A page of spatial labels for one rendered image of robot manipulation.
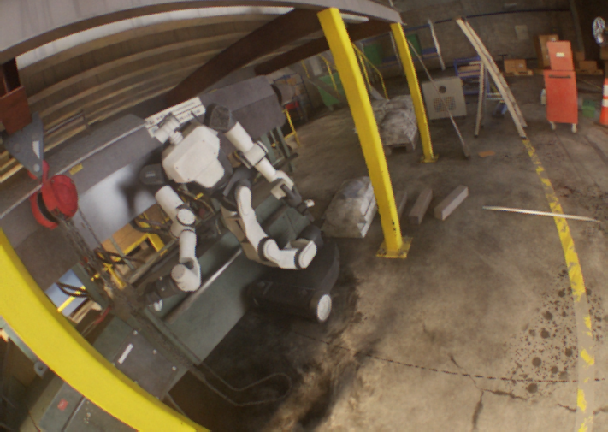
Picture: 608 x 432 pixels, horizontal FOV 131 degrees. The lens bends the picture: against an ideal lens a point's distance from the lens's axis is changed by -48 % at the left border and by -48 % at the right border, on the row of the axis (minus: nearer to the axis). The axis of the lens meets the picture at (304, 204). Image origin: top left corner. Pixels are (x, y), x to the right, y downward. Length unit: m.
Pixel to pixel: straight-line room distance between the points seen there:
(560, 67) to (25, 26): 4.41
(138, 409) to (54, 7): 1.01
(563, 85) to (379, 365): 3.86
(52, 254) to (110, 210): 0.42
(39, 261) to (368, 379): 1.77
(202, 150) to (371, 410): 1.43
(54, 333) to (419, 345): 1.48
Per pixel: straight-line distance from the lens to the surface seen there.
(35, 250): 1.57
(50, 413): 1.16
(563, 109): 4.23
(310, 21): 1.92
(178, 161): 1.19
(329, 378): 1.51
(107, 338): 1.21
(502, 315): 1.64
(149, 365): 1.27
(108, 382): 0.72
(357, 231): 2.28
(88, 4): 0.82
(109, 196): 1.57
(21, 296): 0.63
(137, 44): 1.66
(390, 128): 3.81
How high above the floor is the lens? 1.32
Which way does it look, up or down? 25 degrees down
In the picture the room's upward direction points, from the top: 22 degrees counter-clockwise
